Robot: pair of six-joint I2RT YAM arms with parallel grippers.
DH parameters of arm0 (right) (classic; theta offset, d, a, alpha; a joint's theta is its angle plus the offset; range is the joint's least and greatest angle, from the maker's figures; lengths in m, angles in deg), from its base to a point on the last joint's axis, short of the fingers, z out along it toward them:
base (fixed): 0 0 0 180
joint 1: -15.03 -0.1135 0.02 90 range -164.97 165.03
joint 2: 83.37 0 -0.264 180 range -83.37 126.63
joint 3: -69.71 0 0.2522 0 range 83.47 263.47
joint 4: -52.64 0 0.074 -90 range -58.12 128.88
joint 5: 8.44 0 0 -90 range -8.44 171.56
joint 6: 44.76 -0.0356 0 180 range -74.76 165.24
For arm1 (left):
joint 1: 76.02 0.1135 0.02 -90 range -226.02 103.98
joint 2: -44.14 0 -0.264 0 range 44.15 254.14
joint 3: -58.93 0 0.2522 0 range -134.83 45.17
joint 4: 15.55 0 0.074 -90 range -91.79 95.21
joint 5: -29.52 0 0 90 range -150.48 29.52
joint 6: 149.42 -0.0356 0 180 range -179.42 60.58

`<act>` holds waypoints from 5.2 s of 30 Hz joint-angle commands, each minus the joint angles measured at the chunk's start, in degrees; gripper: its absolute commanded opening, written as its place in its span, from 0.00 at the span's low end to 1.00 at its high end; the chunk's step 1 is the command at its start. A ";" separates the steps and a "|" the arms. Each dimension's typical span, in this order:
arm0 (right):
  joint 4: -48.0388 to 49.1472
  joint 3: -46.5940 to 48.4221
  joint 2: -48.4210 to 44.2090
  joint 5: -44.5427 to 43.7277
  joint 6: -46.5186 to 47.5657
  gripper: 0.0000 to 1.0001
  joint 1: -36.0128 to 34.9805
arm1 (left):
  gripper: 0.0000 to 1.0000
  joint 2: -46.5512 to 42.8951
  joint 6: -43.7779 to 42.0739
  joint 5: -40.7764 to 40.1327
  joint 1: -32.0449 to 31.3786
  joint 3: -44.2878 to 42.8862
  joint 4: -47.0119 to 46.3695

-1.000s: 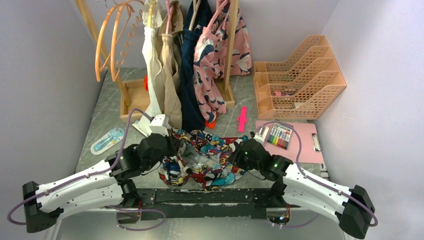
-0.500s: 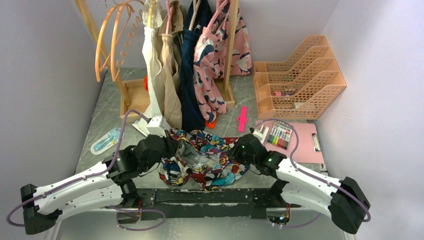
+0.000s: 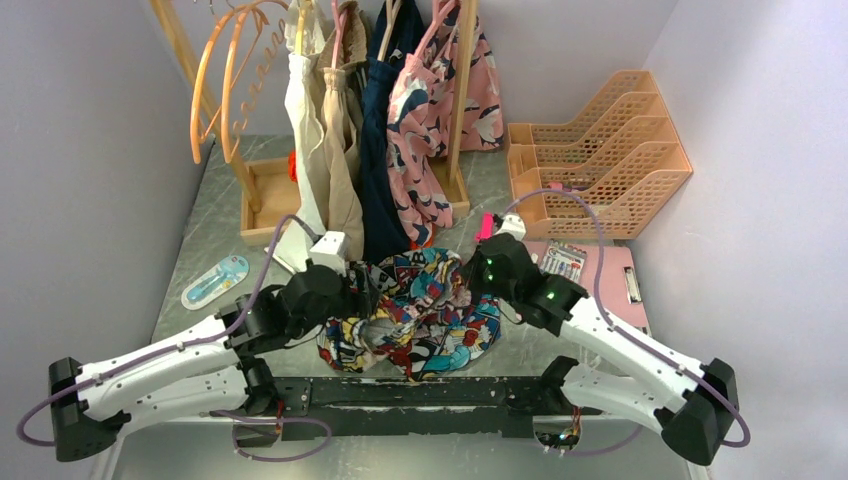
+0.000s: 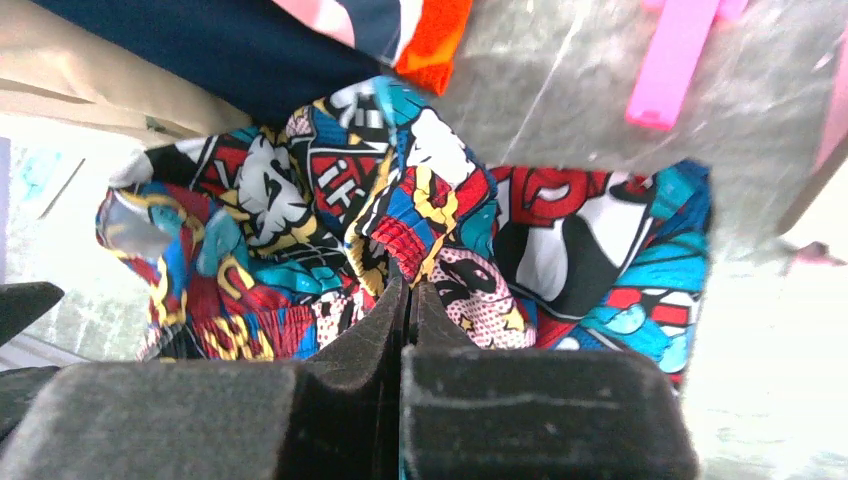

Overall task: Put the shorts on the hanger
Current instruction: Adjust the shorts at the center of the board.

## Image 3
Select comic print shorts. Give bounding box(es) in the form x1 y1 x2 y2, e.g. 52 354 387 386
316 247 502 382

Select orange plastic file organizer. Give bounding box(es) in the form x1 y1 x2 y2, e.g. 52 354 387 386
507 70 693 240

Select white hanging garment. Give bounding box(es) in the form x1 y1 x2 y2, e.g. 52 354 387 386
284 1 328 234

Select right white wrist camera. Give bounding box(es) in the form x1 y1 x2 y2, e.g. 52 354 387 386
493 212 527 241

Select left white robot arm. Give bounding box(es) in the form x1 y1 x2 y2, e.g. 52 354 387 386
49 266 380 462

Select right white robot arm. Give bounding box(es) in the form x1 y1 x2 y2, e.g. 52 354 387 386
463 233 739 466

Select marker pen set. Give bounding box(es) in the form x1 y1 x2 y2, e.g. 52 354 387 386
540 240 588 283

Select pink clip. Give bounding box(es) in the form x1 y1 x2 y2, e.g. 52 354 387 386
474 212 496 243

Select wooden clothes rack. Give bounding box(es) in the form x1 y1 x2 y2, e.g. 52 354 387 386
175 1 478 250

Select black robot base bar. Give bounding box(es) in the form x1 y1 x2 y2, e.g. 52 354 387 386
234 376 575 448

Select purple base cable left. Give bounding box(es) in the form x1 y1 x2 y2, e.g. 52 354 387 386
230 410 334 464

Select orange hanger outer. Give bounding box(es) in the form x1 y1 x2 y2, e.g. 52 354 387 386
189 1 255 164

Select navy hanging garment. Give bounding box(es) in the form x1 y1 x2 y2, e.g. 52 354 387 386
359 1 425 263

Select beige hanging garment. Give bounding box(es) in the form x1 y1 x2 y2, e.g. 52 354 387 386
318 1 368 260

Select pink floral hanging garment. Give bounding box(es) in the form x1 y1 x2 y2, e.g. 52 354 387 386
386 1 504 247

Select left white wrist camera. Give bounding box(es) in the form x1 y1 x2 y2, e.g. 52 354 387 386
308 231 349 275

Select orange hanger inner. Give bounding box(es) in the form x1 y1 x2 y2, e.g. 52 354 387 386
220 1 288 166

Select blue toothbrush package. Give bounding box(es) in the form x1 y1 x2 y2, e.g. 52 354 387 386
180 255 250 311

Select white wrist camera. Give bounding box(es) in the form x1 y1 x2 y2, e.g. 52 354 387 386
493 212 527 241
308 231 349 275

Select orange hanger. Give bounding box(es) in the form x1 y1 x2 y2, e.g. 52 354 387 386
220 1 288 166
189 1 255 164

